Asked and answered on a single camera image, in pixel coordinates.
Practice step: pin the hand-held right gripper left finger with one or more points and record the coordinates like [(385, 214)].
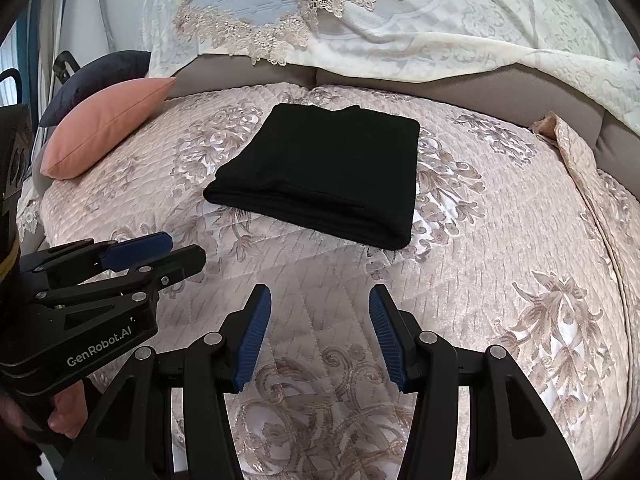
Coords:
[(252, 340)]

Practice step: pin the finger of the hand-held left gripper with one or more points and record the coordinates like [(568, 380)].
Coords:
[(180, 265), (135, 250)]

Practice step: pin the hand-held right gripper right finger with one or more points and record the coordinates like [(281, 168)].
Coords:
[(387, 340)]

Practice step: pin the black pants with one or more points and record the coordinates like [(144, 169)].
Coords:
[(325, 175)]

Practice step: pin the person's left hand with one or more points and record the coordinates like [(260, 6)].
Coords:
[(67, 410)]

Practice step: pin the pink quilted sofa cover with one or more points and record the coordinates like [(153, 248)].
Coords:
[(325, 285)]

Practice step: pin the salmon pink cushion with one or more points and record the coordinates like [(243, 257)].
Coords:
[(100, 130)]

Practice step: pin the dark navy cushion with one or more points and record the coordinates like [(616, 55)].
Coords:
[(110, 67)]

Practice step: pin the teal curtain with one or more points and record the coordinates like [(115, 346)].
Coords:
[(31, 60)]

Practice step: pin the grey sofa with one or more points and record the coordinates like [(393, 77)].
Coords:
[(280, 72)]

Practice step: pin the white lace sofa throw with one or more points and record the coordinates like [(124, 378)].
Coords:
[(450, 35)]

